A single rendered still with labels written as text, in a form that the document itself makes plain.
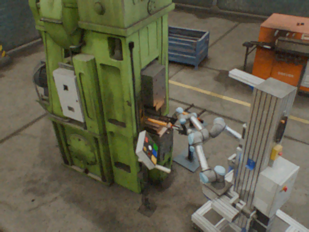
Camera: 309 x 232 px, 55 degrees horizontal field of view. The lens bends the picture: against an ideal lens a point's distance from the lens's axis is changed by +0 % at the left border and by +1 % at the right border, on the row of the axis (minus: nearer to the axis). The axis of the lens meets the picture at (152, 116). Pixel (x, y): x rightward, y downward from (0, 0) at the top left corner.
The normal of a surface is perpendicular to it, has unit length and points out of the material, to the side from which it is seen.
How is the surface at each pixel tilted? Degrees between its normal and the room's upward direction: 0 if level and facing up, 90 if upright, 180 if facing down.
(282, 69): 90
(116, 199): 0
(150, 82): 90
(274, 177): 0
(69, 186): 0
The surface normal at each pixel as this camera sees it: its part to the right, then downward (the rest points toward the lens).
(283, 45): -0.57, 0.50
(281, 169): -0.04, -0.81
